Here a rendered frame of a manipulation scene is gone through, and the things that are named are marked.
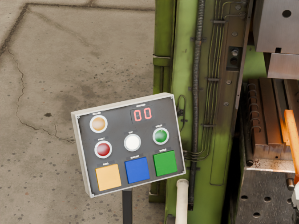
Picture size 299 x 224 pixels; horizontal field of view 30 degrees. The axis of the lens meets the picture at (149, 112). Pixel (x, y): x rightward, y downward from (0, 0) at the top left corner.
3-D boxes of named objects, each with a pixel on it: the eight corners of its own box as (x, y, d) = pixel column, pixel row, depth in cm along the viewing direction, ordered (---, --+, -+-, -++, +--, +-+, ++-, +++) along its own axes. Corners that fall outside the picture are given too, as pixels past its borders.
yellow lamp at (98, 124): (105, 132, 179) (104, 122, 177) (90, 131, 179) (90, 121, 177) (106, 126, 182) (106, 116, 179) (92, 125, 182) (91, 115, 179)
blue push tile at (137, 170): (150, 178, 186) (146, 156, 185) (129, 184, 184) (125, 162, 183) (148, 177, 188) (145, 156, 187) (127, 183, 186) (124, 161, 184)
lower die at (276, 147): (308, 161, 203) (312, 143, 198) (252, 158, 204) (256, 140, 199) (293, 94, 236) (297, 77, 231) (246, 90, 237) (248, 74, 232)
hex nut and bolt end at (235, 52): (237, 68, 198) (239, 51, 194) (229, 67, 198) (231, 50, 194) (237, 64, 200) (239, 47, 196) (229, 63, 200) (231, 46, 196)
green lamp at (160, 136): (167, 144, 186) (167, 134, 184) (153, 143, 187) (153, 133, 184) (167, 138, 189) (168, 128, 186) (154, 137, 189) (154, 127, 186)
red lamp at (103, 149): (110, 158, 181) (109, 148, 178) (95, 157, 181) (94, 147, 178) (111, 151, 183) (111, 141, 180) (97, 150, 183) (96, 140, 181)
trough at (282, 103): (297, 146, 199) (298, 142, 198) (283, 145, 200) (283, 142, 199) (284, 79, 232) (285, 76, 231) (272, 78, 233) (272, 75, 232)
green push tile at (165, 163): (177, 171, 189) (174, 150, 188) (157, 176, 187) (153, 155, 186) (175, 170, 191) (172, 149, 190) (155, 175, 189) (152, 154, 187)
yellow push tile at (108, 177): (121, 186, 183) (117, 164, 182) (99, 191, 181) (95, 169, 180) (120, 184, 185) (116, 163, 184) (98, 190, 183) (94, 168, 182)
